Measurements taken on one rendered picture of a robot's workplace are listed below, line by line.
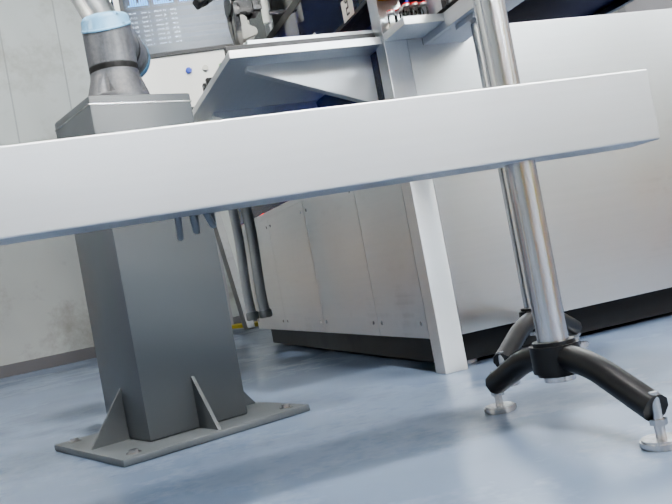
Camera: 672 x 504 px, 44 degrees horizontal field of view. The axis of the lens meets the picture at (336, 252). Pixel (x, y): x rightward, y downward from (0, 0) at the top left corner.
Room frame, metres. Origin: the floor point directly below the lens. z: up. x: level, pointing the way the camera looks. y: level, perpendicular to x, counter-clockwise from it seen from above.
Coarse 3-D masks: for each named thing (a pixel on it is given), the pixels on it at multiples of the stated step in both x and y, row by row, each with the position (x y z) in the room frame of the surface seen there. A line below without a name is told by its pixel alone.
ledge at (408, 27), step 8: (408, 16) 1.98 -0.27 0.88; (416, 16) 1.98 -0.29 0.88; (424, 16) 1.99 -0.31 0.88; (432, 16) 2.00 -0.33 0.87; (440, 16) 2.00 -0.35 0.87; (400, 24) 1.99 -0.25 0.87; (408, 24) 1.98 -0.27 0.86; (416, 24) 1.99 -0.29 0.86; (424, 24) 2.01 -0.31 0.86; (432, 24) 2.02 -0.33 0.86; (392, 32) 2.04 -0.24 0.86; (400, 32) 2.04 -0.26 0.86; (408, 32) 2.05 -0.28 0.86; (416, 32) 2.07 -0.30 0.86; (424, 32) 2.08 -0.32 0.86; (392, 40) 2.10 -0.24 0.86
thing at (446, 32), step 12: (432, 0) 2.05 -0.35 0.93; (444, 0) 1.97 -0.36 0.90; (456, 0) 1.94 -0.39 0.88; (468, 0) 1.89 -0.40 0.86; (516, 0) 1.88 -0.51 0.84; (432, 12) 2.06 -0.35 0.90; (444, 12) 2.00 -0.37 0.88; (456, 12) 1.95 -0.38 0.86; (468, 12) 1.91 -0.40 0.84; (444, 24) 2.01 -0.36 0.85; (456, 24) 1.99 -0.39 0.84; (432, 36) 2.08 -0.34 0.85; (444, 36) 2.09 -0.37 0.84; (456, 36) 2.11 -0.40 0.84; (468, 36) 2.13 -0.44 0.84
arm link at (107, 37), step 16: (96, 16) 1.93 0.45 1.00; (112, 16) 1.94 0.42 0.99; (128, 16) 1.99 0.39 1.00; (96, 32) 1.93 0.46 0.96; (112, 32) 1.93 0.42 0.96; (128, 32) 1.97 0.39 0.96; (96, 48) 1.93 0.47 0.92; (112, 48) 1.93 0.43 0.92; (128, 48) 1.96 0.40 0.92; (96, 64) 1.93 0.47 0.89
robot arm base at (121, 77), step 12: (120, 60) 1.94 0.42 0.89; (96, 72) 1.94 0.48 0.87; (108, 72) 1.93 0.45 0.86; (120, 72) 1.93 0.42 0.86; (132, 72) 1.95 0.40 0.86; (96, 84) 1.93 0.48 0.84; (108, 84) 1.93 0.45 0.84; (120, 84) 1.92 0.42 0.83; (132, 84) 1.93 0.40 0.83; (144, 84) 1.99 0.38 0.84
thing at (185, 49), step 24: (120, 0) 2.93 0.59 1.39; (144, 0) 2.94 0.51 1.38; (168, 0) 2.96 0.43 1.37; (192, 0) 2.97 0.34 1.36; (216, 0) 2.99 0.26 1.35; (144, 24) 2.94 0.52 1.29; (168, 24) 2.95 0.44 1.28; (192, 24) 2.97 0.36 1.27; (216, 24) 2.98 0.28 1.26; (168, 48) 2.95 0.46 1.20; (192, 48) 2.97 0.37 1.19; (216, 48) 2.98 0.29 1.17; (168, 72) 2.95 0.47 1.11; (192, 72) 2.97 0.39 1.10; (192, 96) 2.96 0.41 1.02
